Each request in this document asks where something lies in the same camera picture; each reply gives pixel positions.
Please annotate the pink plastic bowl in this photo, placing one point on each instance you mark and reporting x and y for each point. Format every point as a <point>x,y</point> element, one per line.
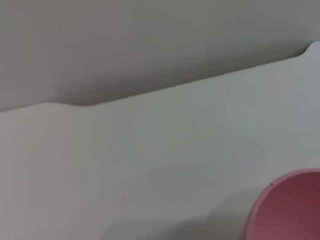
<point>290,210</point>

